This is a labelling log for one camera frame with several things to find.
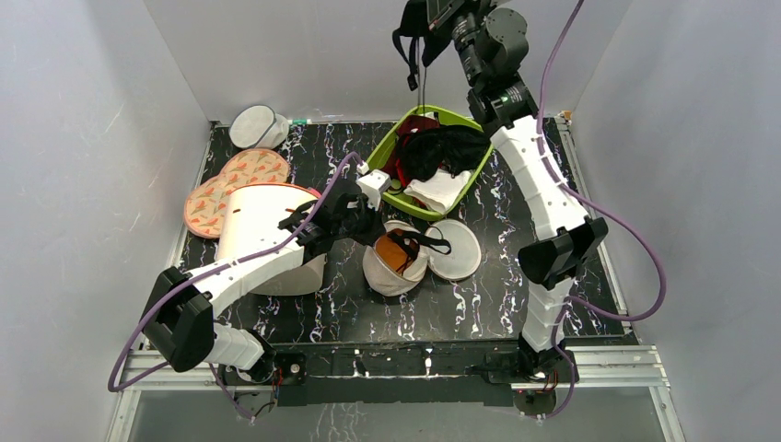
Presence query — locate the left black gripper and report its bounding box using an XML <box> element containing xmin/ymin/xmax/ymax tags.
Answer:
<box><xmin>333</xmin><ymin>195</ymin><xmax>386</xmax><ymax>249</ymax></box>

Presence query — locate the orange bra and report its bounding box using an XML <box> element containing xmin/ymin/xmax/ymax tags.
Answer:
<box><xmin>374</xmin><ymin>229</ymin><xmax>420</xmax><ymax>275</ymax></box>

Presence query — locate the beige mesh cylindrical laundry bag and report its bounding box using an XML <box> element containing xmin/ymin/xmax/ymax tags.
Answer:
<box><xmin>362</xmin><ymin>219</ymin><xmax>482</xmax><ymax>297</ymax></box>

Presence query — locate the black strappy bra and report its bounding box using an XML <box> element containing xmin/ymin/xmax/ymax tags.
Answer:
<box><xmin>391</xmin><ymin>0</ymin><xmax>455</xmax><ymax>108</ymax></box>

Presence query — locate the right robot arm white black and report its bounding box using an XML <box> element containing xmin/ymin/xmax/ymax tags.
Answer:
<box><xmin>424</xmin><ymin>1</ymin><xmax>608</xmax><ymax>383</ymax></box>

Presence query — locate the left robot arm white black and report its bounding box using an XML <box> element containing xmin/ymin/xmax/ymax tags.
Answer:
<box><xmin>139</xmin><ymin>193</ymin><xmax>384</xmax><ymax>383</ymax></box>

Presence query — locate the black lace bra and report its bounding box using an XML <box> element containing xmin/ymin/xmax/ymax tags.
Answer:
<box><xmin>408</xmin><ymin>125</ymin><xmax>491</xmax><ymax>184</ymax></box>

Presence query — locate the white grey-trimmed mesh bag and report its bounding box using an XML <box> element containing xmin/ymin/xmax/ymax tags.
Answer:
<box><xmin>228</xmin><ymin>105</ymin><xmax>290</xmax><ymax>149</ymax></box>

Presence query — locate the floral peach bra wash bag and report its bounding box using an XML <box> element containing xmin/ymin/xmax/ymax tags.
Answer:
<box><xmin>183</xmin><ymin>148</ymin><xmax>290</xmax><ymax>239</ymax></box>

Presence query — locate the green plastic basket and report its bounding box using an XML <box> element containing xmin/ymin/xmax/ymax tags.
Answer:
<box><xmin>367</xmin><ymin>105</ymin><xmax>494</xmax><ymax>221</ymax></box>

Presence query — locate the dark red garment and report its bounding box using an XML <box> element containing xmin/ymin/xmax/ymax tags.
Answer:
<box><xmin>382</xmin><ymin>115</ymin><xmax>440</xmax><ymax>189</ymax></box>

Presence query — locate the white folded garment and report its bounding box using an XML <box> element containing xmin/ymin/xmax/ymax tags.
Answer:
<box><xmin>403</xmin><ymin>169</ymin><xmax>472</xmax><ymax>215</ymax></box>

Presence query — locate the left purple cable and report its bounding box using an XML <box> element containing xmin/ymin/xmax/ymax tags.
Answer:
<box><xmin>107</xmin><ymin>151</ymin><xmax>367</xmax><ymax>422</ymax></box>

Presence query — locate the purple cable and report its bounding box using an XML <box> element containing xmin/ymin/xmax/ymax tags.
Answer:
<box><xmin>535</xmin><ymin>0</ymin><xmax>668</xmax><ymax>420</ymax></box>
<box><xmin>107</xmin><ymin>151</ymin><xmax>367</xmax><ymax>422</ymax></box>

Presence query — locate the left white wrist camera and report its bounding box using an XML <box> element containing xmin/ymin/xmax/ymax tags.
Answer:
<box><xmin>356</xmin><ymin>162</ymin><xmax>391</xmax><ymax>211</ymax></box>

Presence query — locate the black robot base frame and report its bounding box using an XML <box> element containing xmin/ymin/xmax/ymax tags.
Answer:
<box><xmin>216</xmin><ymin>339</ymin><xmax>580</xmax><ymax>417</ymax></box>

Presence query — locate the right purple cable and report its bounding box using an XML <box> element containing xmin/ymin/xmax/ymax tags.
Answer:
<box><xmin>535</xmin><ymin>0</ymin><xmax>668</xmax><ymax>420</ymax></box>

